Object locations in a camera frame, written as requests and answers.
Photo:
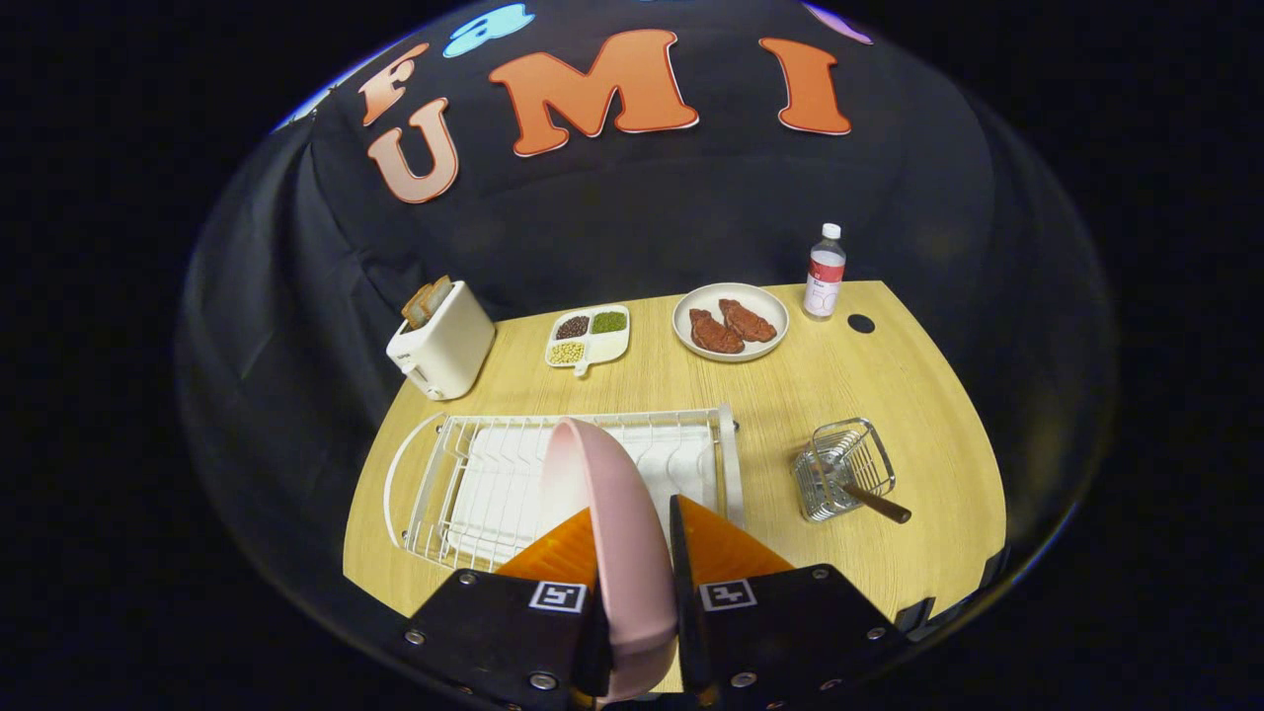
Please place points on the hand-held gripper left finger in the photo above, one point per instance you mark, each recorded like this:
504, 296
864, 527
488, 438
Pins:
494, 632

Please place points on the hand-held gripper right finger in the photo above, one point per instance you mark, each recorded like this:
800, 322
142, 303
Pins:
689, 642

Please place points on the pink plate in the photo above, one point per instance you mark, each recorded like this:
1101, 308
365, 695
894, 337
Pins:
612, 533

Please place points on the white divided dish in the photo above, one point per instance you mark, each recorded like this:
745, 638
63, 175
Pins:
610, 348

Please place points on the white round plate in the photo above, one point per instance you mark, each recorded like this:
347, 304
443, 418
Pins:
765, 306

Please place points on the yellow beans pile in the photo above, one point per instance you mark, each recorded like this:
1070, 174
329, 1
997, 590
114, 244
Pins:
567, 353

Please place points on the white toaster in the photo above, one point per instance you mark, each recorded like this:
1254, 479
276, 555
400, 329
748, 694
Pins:
449, 346

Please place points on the red-brown meat piece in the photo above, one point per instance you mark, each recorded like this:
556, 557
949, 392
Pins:
749, 321
713, 334

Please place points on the dark brown beans pile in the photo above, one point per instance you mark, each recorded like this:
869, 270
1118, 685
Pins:
573, 327

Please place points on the green beans pile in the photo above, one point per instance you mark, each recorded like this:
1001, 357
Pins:
609, 322

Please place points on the brown toast slice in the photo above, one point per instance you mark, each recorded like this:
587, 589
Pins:
437, 293
417, 311

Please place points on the black round table grommet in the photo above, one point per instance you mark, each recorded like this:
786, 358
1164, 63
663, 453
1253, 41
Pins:
861, 323

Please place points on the clear bottle with red label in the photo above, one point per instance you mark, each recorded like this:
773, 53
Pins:
825, 281

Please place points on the black backdrop cloth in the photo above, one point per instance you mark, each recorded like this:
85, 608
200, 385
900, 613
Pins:
642, 217

